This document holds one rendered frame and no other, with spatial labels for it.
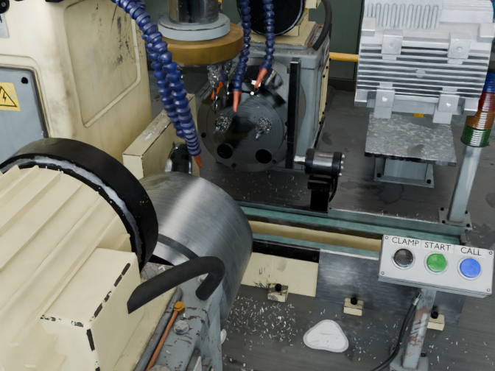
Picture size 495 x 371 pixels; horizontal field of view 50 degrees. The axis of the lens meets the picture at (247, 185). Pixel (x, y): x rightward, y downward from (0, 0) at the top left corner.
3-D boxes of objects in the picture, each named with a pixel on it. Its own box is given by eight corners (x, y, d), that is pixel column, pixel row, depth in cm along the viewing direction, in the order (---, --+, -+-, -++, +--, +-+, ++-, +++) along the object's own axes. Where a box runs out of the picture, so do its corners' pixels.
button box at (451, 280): (376, 280, 89) (378, 276, 84) (380, 239, 91) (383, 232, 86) (484, 299, 85) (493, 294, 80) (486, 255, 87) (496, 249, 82)
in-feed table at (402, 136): (359, 188, 151) (364, 152, 145) (365, 144, 173) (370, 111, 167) (448, 199, 146) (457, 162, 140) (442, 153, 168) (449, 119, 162)
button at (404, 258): (392, 266, 85) (392, 264, 84) (393, 248, 86) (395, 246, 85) (411, 269, 85) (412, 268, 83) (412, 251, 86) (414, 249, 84)
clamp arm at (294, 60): (282, 168, 122) (286, 61, 108) (284, 162, 124) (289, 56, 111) (297, 170, 121) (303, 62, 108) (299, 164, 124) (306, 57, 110)
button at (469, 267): (457, 277, 83) (460, 275, 82) (458, 258, 84) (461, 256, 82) (477, 280, 83) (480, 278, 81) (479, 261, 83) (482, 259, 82)
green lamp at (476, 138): (462, 145, 124) (466, 128, 122) (460, 134, 129) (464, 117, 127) (489, 148, 123) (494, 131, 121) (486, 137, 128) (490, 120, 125)
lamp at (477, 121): (466, 128, 122) (471, 110, 119) (464, 117, 127) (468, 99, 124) (494, 131, 121) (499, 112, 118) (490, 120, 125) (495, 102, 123)
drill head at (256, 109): (187, 183, 132) (180, 88, 118) (232, 115, 165) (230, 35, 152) (286, 196, 127) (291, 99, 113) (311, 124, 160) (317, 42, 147)
